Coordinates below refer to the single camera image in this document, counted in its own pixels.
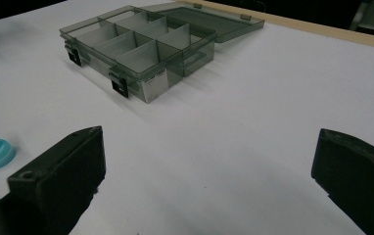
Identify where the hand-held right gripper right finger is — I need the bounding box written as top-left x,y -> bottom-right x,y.
310,127 -> 374,235

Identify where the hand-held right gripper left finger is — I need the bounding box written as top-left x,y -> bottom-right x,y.
6,125 -> 107,235

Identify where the clear grey compartment box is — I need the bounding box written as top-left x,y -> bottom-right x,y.
59,2 -> 266,104

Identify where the grey chair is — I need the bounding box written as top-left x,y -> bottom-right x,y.
349,0 -> 374,35

